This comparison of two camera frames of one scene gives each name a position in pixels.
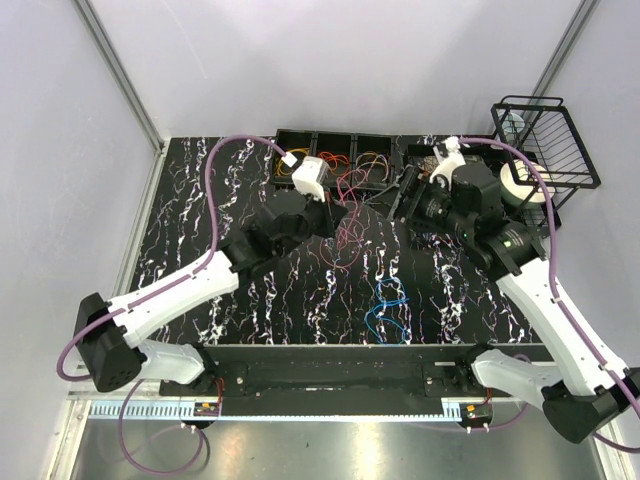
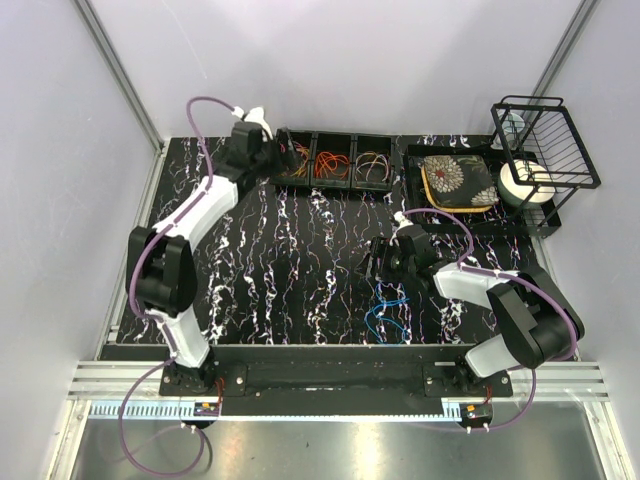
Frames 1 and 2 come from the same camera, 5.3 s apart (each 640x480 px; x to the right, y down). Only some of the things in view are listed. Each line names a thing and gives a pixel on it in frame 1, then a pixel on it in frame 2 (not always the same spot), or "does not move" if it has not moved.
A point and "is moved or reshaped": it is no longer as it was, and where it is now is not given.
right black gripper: x=408 y=212 -> x=365 y=266
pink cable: x=346 y=229 is moved or reshaped
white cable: x=379 y=155 does not move
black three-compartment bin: x=355 y=160 does not move
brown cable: x=376 y=162 does not move
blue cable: x=404 y=299 does not move
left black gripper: x=331 y=213 -> x=291 y=156
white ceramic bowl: x=521 y=184 does not move
